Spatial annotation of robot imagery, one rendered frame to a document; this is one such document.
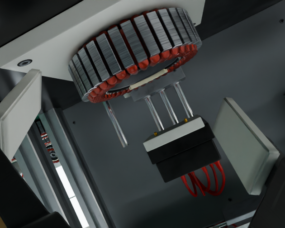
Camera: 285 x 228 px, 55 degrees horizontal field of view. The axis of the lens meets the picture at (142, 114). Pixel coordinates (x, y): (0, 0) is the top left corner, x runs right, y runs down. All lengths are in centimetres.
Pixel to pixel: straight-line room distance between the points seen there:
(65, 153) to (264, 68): 36
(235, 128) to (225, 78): 31
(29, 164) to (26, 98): 23
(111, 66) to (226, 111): 9
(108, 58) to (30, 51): 5
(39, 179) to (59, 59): 21
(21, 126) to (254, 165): 13
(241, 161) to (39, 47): 14
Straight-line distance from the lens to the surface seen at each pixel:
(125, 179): 52
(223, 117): 20
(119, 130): 32
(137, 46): 19
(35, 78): 18
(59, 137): 48
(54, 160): 167
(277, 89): 51
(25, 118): 17
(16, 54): 20
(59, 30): 18
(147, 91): 36
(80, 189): 48
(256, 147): 16
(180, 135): 26
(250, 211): 43
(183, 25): 21
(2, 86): 28
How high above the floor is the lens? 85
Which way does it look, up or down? 1 degrees down
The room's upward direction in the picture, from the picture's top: 155 degrees clockwise
